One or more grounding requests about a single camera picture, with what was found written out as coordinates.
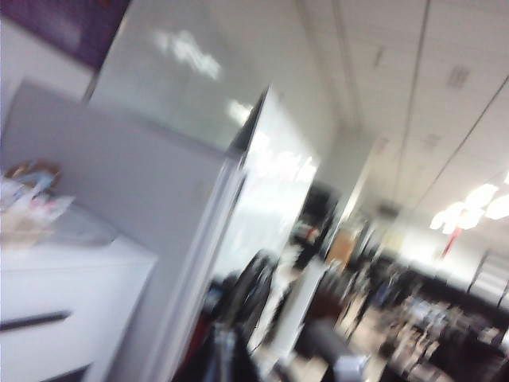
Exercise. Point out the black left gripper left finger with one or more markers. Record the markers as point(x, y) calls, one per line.
point(228, 354)

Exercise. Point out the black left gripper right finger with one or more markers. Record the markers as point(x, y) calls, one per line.
point(334, 358)

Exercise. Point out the wide white drawer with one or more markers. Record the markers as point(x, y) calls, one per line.
point(87, 302)

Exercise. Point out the white sideboard cabinet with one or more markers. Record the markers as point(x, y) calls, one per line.
point(79, 286)

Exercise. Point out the beige pulp cup tray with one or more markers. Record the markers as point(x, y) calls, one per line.
point(28, 223)

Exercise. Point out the grey partition wall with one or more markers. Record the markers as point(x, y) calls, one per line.
point(139, 179)

